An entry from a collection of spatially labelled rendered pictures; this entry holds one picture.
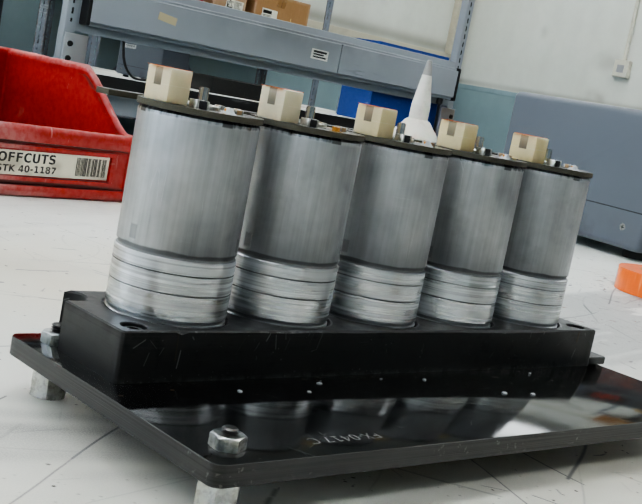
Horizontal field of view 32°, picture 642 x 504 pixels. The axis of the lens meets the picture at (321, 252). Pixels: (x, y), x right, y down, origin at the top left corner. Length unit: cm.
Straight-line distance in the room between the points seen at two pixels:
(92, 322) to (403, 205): 8
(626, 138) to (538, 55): 549
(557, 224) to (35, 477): 16
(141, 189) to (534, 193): 11
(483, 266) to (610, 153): 50
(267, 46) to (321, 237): 283
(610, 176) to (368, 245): 53
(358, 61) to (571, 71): 294
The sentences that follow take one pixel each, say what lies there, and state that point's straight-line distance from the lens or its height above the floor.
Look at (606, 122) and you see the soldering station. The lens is 78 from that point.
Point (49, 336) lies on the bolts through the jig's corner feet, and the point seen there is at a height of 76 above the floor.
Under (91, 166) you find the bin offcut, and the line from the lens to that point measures 52.
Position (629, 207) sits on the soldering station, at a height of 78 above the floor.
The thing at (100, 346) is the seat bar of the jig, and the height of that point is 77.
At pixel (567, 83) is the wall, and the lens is 610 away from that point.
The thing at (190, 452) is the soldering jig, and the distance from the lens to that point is 18.
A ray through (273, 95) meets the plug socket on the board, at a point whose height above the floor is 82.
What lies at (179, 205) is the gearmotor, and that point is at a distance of 21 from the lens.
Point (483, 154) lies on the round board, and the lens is 27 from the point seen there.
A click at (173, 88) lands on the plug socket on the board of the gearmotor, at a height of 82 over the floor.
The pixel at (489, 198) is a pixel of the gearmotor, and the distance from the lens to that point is 27.
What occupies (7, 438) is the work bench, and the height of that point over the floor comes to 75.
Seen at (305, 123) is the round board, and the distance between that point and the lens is 23.
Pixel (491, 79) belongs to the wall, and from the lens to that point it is 643.
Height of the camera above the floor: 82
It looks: 8 degrees down
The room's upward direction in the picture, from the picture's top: 11 degrees clockwise
